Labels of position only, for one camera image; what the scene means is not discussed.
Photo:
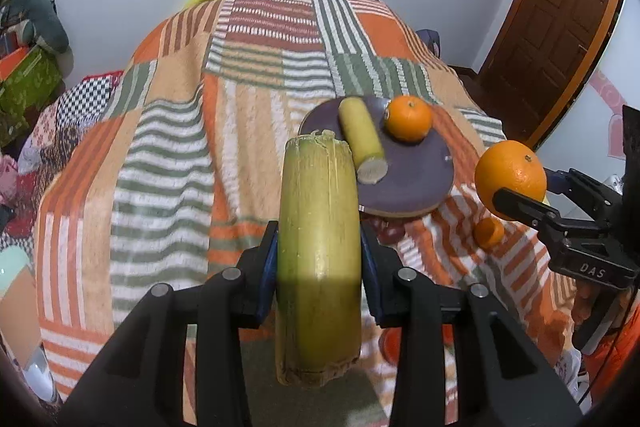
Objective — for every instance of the striped patchwork blanket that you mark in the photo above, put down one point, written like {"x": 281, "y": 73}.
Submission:
{"x": 165, "y": 167}

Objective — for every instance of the medium orange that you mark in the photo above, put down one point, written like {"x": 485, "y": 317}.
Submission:
{"x": 408, "y": 118}

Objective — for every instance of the green patterned box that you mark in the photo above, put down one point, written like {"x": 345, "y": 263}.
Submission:
{"x": 25, "y": 94}

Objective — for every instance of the checkered cloth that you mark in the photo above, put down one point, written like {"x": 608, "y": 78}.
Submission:
{"x": 82, "y": 99}

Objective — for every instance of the pale green and orange object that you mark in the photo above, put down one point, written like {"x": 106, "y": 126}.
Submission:
{"x": 17, "y": 307}

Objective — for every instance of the large orange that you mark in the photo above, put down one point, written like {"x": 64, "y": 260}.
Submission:
{"x": 507, "y": 169}

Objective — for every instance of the purple round plate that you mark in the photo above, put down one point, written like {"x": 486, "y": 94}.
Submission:
{"x": 407, "y": 179}

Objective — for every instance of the pink wall decoration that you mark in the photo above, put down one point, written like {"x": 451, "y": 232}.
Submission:
{"x": 611, "y": 107}

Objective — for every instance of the large green-yellow corn cob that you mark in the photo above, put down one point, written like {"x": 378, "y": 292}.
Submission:
{"x": 318, "y": 252}

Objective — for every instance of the small orange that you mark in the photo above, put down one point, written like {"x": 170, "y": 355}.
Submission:
{"x": 489, "y": 233}

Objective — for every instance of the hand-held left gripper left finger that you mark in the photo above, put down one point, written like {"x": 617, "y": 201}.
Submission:
{"x": 268, "y": 264}

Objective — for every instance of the small yellow banana piece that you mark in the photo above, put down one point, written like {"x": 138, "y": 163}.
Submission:
{"x": 361, "y": 137}

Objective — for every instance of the orange garment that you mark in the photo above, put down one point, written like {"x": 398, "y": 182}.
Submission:
{"x": 620, "y": 357}

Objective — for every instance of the grey-green plush cushion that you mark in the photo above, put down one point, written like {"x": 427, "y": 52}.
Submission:
{"x": 42, "y": 24}

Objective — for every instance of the dark blue cloth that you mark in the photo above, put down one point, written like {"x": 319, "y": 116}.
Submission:
{"x": 430, "y": 42}

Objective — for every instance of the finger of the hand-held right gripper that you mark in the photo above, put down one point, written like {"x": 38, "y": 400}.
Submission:
{"x": 580, "y": 189}
{"x": 530, "y": 208}

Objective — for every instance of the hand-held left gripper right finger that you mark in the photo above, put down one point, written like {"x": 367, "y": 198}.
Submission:
{"x": 370, "y": 264}

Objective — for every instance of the brown wooden door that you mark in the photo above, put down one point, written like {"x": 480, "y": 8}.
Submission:
{"x": 550, "y": 22}

